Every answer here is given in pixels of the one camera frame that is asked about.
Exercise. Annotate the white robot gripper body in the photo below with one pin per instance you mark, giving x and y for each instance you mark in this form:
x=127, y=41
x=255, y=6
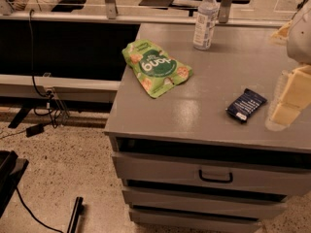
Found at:
x=300, y=39

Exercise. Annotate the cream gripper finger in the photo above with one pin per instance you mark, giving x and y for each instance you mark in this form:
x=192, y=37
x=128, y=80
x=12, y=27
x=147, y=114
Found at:
x=280, y=36
x=292, y=96

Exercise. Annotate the dark blue rxbar wrapper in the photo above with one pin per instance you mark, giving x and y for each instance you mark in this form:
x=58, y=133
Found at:
x=245, y=105

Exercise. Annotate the clear plastic water bottle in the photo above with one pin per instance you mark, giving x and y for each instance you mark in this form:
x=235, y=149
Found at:
x=206, y=18

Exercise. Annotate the top grey drawer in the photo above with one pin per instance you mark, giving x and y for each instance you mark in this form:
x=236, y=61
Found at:
x=179, y=170

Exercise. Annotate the grey drawer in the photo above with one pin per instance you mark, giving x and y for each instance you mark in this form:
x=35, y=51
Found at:
x=211, y=223
x=179, y=170
x=201, y=203

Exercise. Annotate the green snack bag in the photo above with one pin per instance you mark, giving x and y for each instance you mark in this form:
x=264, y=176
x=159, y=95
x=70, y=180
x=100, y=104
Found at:
x=154, y=68

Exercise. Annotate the middle grey drawer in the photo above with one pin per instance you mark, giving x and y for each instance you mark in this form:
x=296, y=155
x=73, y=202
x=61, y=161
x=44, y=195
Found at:
x=201, y=203

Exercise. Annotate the bottom grey drawer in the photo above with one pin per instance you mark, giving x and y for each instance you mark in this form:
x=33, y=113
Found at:
x=211, y=223

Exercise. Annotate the black floor bar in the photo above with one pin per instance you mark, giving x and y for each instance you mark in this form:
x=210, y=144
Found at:
x=77, y=211

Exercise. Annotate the black power adapter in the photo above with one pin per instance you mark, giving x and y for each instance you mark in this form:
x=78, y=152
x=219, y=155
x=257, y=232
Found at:
x=34, y=130

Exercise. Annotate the black equipment base left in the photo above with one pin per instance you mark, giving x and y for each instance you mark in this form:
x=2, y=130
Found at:
x=12, y=169

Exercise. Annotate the black drawer handle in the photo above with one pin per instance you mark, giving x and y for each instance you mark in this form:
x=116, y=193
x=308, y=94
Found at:
x=214, y=178

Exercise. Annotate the grey metal rail frame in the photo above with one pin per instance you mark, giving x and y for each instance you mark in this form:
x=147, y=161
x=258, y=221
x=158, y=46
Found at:
x=264, y=12

